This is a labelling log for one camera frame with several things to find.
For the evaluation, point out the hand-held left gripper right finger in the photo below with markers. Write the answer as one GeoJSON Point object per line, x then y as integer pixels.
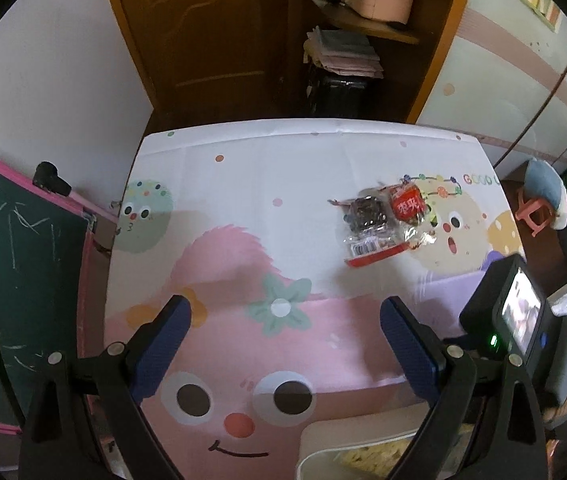
{"type": "Point", "coordinates": [408, 350]}

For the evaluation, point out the translucent noodle snack packet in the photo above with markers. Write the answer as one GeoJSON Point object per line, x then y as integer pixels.
{"type": "Point", "coordinates": [363, 462]}

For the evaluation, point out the green chalkboard pink frame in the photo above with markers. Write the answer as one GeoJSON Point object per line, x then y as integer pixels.
{"type": "Point", "coordinates": [13, 260]}

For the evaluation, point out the blue cushion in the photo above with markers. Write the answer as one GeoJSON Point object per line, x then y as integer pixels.
{"type": "Point", "coordinates": [546, 185]}

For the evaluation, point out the red white snack packet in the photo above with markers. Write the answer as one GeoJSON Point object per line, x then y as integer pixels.
{"type": "Point", "coordinates": [378, 252]}

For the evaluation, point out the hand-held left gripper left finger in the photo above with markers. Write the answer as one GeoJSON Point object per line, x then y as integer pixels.
{"type": "Point", "coordinates": [163, 345]}

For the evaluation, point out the folded towels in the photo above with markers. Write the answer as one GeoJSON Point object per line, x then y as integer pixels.
{"type": "Point", "coordinates": [343, 52]}

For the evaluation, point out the black box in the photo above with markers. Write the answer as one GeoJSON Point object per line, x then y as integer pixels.
{"type": "Point", "coordinates": [336, 97]}

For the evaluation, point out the black clamp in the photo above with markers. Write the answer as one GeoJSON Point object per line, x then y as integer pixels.
{"type": "Point", "coordinates": [51, 177]}

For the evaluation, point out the wooden corner shelf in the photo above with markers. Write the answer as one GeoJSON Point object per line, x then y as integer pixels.
{"type": "Point", "coordinates": [378, 31]}

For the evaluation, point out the red clear-wrapped snack packet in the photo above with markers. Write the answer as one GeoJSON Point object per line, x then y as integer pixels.
{"type": "Point", "coordinates": [406, 202]}

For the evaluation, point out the pink stool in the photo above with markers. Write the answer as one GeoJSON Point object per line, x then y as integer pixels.
{"type": "Point", "coordinates": [533, 215]}

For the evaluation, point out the pale sliding wardrobe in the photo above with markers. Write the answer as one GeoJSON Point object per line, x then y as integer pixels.
{"type": "Point", "coordinates": [503, 85]}

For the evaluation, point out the clear crinkled snack wrapper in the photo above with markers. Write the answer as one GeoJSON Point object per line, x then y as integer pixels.
{"type": "Point", "coordinates": [421, 235]}

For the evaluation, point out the white plastic storage box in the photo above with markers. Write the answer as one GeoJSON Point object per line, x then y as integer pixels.
{"type": "Point", "coordinates": [323, 440]}

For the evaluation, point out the printed play mat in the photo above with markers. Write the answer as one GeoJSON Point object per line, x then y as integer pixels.
{"type": "Point", "coordinates": [273, 180]}

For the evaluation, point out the dark clear-wrapped snack packet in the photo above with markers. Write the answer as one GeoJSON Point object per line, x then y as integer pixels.
{"type": "Point", "coordinates": [368, 215]}

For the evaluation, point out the brown wooden door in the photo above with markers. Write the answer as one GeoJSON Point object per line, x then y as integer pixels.
{"type": "Point", "coordinates": [203, 35]}

